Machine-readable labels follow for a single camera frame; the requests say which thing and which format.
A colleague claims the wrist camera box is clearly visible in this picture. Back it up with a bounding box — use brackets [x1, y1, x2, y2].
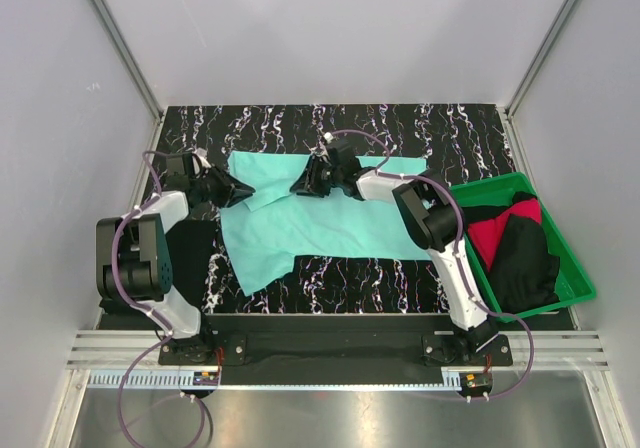
[165, 149, 211, 185]
[323, 133, 356, 169]

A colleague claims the black t shirt in bin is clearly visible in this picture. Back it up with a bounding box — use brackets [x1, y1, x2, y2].
[469, 192, 560, 314]

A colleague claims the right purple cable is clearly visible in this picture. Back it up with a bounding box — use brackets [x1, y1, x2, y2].
[324, 128, 534, 402]

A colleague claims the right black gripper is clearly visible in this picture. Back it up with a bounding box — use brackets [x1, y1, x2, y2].
[290, 155, 343, 199]

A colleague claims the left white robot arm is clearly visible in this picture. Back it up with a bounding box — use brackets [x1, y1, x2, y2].
[96, 162, 255, 364]

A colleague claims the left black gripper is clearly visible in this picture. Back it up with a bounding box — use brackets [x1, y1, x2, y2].
[190, 163, 255, 209]

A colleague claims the green plastic bin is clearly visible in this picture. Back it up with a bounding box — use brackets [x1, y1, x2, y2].
[452, 172, 596, 323]

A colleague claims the red t shirt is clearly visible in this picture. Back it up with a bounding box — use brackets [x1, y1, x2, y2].
[464, 198, 542, 270]

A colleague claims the aluminium frame rail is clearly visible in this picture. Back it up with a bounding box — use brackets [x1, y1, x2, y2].
[66, 331, 608, 392]

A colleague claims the left aluminium corner post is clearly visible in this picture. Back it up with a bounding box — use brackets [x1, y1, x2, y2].
[88, 0, 164, 122]

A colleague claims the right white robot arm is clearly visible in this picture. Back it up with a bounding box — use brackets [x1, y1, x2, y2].
[290, 155, 498, 365]

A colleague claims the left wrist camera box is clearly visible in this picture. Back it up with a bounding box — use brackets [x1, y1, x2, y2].
[165, 149, 211, 185]

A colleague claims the folded black t shirt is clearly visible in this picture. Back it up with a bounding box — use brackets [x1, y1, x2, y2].
[98, 217, 219, 317]

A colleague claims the turquoise t shirt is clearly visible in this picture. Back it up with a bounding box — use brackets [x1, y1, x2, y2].
[220, 151, 429, 295]

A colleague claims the right aluminium corner post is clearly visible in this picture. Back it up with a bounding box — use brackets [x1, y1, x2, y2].
[504, 0, 582, 120]

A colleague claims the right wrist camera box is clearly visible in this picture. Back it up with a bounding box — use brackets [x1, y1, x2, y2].
[323, 133, 356, 169]

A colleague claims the aluminium corner post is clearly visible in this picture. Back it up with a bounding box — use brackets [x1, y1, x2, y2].
[88, 0, 164, 122]
[504, 0, 582, 120]

